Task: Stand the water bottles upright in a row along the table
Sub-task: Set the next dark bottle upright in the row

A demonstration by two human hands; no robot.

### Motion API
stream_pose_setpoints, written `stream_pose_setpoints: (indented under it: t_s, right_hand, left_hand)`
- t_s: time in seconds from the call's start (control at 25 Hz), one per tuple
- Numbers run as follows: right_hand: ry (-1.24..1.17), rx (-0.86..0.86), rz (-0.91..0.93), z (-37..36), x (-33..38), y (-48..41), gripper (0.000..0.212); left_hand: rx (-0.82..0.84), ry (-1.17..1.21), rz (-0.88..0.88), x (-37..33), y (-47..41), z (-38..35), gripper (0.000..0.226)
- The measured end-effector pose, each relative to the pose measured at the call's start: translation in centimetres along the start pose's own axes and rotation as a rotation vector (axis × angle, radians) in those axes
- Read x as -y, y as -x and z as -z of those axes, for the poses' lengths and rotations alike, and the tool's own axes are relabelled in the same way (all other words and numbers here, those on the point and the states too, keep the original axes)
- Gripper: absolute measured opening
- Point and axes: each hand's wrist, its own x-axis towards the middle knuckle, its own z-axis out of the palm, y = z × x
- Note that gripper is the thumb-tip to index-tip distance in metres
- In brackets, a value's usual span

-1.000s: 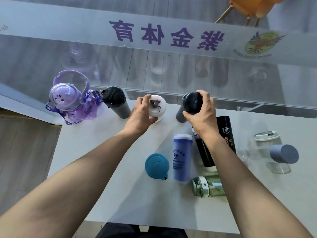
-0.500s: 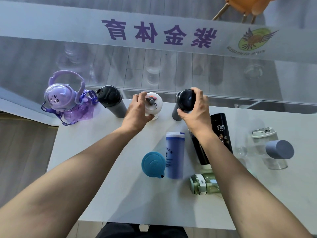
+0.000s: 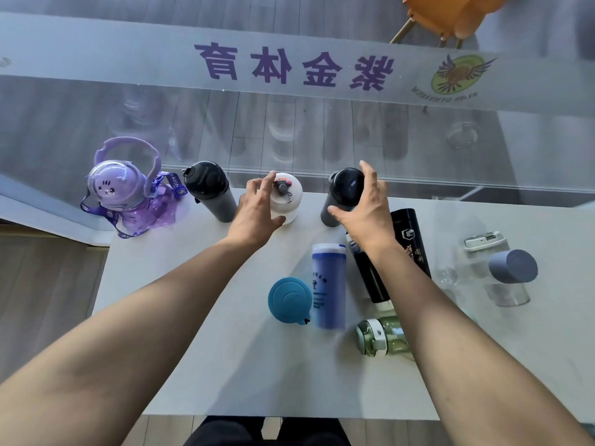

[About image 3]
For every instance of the person's right hand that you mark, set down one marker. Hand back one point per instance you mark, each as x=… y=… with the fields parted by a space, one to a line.
x=372 y=218

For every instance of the person's left hand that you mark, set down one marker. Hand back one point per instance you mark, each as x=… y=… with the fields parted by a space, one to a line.
x=253 y=218

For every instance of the clear bottle white lid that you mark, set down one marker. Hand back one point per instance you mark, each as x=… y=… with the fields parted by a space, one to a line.
x=288 y=199

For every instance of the tall black printed thermos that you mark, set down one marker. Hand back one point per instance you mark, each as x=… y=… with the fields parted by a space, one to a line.
x=409 y=232

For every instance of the black tumbler with flip lid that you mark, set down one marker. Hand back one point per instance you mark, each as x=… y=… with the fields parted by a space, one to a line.
x=346 y=185

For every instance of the black steel-banded thermos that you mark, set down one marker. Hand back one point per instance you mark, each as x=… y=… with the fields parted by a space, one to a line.
x=372 y=278

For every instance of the blue translucent bottle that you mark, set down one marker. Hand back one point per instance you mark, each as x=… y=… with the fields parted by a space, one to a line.
x=329 y=292

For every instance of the teal lidded bottle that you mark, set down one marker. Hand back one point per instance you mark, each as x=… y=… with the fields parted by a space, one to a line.
x=289 y=301

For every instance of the clear bottle beige lid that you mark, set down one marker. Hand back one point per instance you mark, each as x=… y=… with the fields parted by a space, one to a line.
x=483 y=240

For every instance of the green Xingzi bottle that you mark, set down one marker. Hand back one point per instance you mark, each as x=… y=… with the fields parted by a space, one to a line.
x=381 y=339

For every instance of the purple cartoon kids bottle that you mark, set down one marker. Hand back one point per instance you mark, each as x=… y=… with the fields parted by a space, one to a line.
x=116 y=185

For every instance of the clear bottle grey lid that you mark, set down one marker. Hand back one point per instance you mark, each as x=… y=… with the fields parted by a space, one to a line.
x=513 y=267

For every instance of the person's right forearm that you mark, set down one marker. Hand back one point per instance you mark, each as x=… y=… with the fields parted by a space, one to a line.
x=465 y=357

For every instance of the person's left forearm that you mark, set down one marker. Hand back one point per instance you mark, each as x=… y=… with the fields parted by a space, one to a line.
x=102 y=357

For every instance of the person's dark trousers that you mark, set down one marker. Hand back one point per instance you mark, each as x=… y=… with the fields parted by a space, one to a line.
x=223 y=434

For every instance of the white table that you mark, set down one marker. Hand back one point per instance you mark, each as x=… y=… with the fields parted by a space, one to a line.
x=232 y=366

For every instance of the frosted window banner strip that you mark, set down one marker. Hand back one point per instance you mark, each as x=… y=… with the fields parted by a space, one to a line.
x=116 y=55

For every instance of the orange plastic chair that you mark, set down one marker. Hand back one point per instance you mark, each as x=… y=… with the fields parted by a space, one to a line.
x=446 y=13

